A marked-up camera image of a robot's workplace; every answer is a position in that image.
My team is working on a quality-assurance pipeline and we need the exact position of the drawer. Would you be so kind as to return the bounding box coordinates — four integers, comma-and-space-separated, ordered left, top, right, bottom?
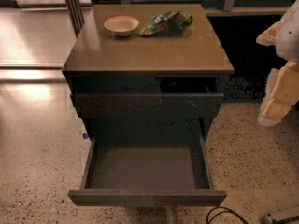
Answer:
72, 93, 223, 119
68, 137, 226, 208

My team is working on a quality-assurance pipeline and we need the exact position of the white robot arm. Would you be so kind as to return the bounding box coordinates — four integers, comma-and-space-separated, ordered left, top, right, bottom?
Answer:
256, 0, 299, 127

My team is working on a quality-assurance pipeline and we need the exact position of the dark wooden drawer cabinet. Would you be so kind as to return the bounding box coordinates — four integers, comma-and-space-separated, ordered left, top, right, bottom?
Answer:
63, 4, 234, 144

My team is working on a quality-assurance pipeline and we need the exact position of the top drawer front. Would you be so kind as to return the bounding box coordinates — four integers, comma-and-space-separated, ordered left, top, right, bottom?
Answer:
72, 93, 223, 119

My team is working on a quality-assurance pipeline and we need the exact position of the green chip bag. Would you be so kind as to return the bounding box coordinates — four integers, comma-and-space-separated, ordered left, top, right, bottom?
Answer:
139, 10, 193, 36

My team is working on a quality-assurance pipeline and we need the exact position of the white power strip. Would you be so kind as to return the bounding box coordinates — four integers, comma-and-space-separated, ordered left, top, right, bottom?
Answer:
261, 206, 299, 224

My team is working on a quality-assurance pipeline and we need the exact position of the blue tape piece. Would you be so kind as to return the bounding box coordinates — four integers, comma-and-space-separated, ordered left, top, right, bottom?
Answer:
82, 133, 89, 140

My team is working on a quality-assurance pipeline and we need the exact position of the black floor cable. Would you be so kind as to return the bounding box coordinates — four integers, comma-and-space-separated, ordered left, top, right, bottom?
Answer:
206, 206, 249, 224

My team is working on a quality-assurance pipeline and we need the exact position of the metal window frame post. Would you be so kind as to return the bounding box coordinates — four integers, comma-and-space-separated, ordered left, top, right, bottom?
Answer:
65, 0, 84, 37

